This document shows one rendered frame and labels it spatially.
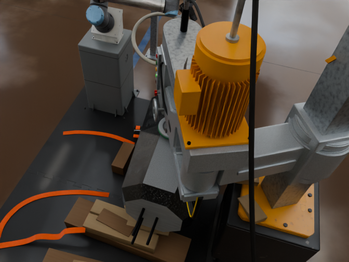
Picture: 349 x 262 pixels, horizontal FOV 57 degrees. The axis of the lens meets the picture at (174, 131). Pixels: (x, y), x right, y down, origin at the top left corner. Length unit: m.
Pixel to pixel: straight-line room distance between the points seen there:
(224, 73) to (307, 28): 4.64
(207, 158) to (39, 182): 2.22
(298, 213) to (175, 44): 1.36
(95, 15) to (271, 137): 1.85
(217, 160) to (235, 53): 0.46
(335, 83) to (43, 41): 3.92
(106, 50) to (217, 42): 2.11
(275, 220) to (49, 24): 4.04
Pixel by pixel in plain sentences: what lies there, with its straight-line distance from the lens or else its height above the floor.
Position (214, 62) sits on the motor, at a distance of 1.04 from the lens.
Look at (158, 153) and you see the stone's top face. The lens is 2.32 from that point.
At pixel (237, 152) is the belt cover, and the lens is 1.30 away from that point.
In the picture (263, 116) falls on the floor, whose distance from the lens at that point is 3.91.
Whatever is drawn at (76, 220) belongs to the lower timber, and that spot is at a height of 0.15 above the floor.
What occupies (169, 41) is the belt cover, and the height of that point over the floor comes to 1.69.
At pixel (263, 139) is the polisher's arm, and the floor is 1.47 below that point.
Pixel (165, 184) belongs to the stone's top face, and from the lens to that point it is 2.18.
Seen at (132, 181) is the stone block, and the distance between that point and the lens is 2.29.
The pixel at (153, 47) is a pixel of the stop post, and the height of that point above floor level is 0.14.
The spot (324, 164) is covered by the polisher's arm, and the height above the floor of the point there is 1.41.
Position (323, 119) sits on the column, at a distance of 1.67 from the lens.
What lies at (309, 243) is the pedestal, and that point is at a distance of 2.34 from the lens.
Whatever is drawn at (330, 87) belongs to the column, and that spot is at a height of 1.77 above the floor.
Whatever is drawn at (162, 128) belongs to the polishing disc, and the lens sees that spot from 2.38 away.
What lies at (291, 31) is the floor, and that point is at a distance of 5.45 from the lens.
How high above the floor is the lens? 2.71
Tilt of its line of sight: 50 degrees down
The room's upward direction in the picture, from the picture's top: 7 degrees clockwise
